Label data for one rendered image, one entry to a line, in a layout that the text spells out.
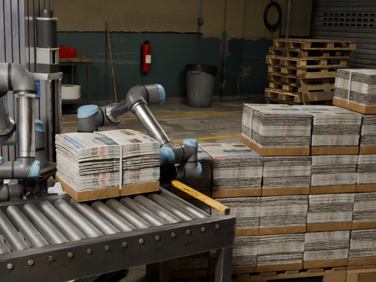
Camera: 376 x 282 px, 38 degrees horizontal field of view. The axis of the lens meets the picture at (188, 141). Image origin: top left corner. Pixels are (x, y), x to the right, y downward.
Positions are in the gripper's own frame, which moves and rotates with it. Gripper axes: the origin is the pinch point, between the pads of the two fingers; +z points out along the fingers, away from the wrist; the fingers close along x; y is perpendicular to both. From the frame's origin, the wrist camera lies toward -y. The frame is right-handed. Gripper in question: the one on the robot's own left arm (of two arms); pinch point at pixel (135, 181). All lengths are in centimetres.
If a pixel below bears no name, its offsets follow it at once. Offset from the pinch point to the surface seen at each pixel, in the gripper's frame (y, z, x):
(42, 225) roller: 0, 56, 38
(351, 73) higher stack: 48, -141, -2
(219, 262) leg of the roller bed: -18, -8, 60
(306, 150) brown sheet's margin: 7, -102, 7
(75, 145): 23.9, 35.4, 16.4
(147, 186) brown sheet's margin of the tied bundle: 4.2, 5.4, 22.5
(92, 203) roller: -0.3, 30.2, 21.7
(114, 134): 24.0, 11.7, 1.8
